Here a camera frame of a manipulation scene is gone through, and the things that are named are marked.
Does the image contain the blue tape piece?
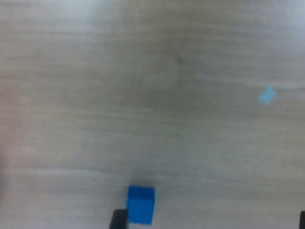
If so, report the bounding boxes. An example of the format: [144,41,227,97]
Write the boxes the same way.
[258,83,277,105]

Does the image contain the blue cube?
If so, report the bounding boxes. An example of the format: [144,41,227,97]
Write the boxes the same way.
[125,185,156,225]

